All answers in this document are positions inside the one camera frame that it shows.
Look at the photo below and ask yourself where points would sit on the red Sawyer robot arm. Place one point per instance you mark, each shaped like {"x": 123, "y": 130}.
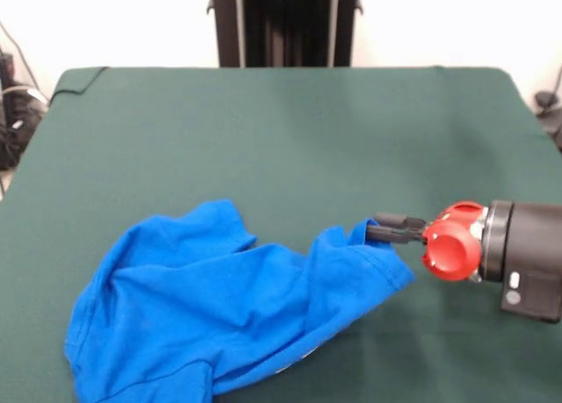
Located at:
{"x": 527, "y": 245}

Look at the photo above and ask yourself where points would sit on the dark grey floor stand base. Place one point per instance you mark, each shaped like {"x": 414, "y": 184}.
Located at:
{"x": 545, "y": 99}
{"x": 17, "y": 126}

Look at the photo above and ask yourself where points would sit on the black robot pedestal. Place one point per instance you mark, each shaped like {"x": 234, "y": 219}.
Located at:
{"x": 226, "y": 25}

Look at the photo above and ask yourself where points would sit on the blue printed T-shirt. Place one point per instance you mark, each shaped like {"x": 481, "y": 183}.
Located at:
{"x": 197, "y": 297}

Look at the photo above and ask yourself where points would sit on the dark green table cloth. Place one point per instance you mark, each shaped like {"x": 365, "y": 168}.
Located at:
{"x": 263, "y": 135}

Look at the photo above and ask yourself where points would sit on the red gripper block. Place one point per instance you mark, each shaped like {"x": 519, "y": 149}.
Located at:
{"x": 452, "y": 249}

